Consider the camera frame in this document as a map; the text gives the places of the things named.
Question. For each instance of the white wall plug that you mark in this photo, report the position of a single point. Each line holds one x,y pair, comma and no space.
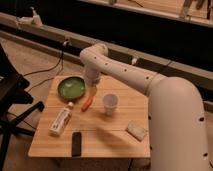
134,61

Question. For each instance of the black rectangular block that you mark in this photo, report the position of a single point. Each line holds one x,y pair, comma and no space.
76,144

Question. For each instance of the orange pepper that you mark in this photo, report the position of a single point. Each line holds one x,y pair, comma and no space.
87,104

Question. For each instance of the beige sponge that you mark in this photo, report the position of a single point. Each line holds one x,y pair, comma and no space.
136,130

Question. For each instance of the white tube with cap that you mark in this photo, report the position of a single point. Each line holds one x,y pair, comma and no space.
61,120

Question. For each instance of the light wooden table board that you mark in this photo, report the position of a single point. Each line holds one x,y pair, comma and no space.
103,136

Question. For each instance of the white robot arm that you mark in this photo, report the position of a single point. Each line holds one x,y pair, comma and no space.
177,125

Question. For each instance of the white power strip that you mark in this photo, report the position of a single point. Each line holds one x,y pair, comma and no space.
35,19

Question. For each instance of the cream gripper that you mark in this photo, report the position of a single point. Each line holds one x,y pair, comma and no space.
92,90

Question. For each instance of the green ceramic bowl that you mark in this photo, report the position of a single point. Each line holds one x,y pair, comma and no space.
71,88

